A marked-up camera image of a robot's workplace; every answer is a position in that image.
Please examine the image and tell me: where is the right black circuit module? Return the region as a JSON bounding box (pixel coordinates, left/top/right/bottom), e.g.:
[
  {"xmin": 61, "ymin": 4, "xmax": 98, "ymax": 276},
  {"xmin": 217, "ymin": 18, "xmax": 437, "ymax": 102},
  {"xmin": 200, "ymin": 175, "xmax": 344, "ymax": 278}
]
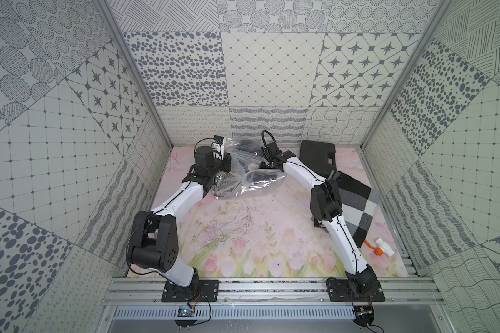
[{"xmin": 354, "ymin": 305, "xmax": 375, "ymax": 327}]

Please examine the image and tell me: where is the black plastic tool case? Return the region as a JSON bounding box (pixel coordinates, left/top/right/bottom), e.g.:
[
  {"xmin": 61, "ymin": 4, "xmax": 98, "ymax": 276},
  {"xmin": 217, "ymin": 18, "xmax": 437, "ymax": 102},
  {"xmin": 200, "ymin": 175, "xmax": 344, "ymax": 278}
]
[{"xmin": 299, "ymin": 140, "xmax": 337, "ymax": 177}]

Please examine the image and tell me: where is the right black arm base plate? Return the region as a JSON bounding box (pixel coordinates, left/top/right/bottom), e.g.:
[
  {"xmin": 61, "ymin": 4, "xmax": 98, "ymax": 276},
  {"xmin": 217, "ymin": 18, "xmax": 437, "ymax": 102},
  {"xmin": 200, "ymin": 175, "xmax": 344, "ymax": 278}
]
[{"xmin": 325, "ymin": 265, "xmax": 386, "ymax": 302}]

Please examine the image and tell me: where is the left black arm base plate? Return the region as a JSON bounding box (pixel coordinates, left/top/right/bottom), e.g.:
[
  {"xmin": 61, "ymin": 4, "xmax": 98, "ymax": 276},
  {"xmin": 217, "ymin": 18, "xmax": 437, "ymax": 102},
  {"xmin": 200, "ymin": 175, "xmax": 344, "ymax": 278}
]
[{"xmin": 162, "ymin": 277, "xmax": 219, "ymax": 303}]

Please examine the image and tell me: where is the black white checkered blanket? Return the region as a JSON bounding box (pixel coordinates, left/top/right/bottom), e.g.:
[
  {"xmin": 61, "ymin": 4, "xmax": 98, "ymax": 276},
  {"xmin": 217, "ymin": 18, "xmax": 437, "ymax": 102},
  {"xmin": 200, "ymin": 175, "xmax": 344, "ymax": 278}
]
[{"xmin": 331, "ymin": 171, "xmax": 380, "ymax": 248}]

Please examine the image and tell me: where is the orange white plastic tool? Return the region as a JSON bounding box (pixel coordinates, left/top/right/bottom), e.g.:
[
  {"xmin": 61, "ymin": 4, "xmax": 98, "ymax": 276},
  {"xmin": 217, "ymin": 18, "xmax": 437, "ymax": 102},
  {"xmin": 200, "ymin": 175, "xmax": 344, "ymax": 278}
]
[{"xmin": 364, "ymin": 238, "xmax": 396, "ymax": 257}]

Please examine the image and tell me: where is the black white herringbone knit blanket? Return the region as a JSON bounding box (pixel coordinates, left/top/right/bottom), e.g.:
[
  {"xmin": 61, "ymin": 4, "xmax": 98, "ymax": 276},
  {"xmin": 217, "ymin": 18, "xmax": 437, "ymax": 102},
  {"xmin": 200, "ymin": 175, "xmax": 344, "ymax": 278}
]
[{"xmin": 213, "ymin": 173, "xmax": 243, "ymax": 199}]

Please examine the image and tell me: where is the aluminium mounting rail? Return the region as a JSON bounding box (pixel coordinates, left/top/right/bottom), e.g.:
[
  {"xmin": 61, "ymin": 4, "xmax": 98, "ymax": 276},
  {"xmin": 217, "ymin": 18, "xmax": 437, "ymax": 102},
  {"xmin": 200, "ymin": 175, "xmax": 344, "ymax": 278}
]
[{"xmin": 102, "ymin": 277, "xmax": 444, "ymax": 305}]

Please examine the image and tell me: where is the left green circuit board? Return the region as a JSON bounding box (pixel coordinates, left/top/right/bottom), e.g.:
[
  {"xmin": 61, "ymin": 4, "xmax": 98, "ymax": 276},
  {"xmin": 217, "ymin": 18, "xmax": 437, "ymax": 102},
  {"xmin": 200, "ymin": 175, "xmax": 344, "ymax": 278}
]
[{"xmin": 174, "ymin": 307, "xmax": 197, "ymax": 328}]

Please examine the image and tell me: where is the dark grey blanket in bag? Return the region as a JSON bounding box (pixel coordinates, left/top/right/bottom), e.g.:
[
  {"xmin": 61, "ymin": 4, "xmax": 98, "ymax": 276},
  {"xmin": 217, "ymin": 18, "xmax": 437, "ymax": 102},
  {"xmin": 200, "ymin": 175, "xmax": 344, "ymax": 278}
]
[{"xmin": 227, "ymin": 140, "xmax": 286, "ymax": 189}]

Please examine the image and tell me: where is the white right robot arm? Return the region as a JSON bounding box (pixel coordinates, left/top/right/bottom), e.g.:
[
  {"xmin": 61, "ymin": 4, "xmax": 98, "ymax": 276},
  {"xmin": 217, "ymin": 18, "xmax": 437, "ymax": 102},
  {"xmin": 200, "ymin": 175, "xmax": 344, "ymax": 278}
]
[{"xmin": 261, "ymin": 130, "xmax": 379, "ymax": 297}]

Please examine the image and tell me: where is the clear plastic vacuum bag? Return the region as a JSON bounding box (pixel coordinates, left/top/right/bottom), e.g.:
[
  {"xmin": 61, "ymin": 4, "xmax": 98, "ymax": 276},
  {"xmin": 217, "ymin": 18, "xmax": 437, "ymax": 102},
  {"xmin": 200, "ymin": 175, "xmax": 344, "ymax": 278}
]
[{"xmin": 213, "ymin": 138, "xmax": 286, "ymax": 199}]

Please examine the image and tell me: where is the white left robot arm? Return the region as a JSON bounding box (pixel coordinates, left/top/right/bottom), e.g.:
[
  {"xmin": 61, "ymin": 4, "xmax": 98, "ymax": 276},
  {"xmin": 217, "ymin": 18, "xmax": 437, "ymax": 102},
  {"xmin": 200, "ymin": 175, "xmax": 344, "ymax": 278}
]
[{"xmin": 125, "ymin": 135, "xmax": 231, "ymax": 294}]

